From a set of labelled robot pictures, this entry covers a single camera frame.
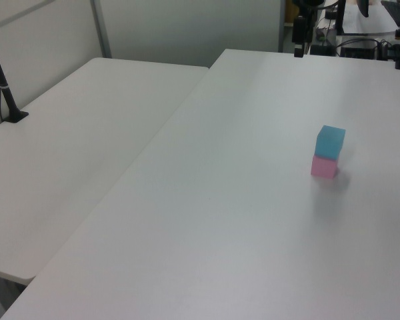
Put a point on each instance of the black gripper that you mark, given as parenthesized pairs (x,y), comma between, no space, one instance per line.
(309,3)

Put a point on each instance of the blue cube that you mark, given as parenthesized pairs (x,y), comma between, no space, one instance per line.
(330,141)

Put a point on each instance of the pink cube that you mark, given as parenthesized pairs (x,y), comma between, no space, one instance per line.
(322,167)

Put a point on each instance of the small black box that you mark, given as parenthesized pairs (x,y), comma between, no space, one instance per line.
(321,50)

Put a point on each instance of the black electronics box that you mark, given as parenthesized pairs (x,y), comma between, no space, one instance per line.
(358,50)

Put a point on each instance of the black keyboard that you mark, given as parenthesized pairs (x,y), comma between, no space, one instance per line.
(396,11)

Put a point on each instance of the small dark cylinder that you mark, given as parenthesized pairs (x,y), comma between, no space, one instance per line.
(399,34)

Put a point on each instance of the white side table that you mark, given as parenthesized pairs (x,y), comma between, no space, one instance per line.
(70,150)

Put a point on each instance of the grey metal partition post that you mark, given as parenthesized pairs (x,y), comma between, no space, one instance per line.
(282,26)

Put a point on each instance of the black monitor stand post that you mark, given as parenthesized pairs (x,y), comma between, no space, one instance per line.
(340,16)

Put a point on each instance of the black camera stand pole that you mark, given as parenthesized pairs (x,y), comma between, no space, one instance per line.
(3,88)

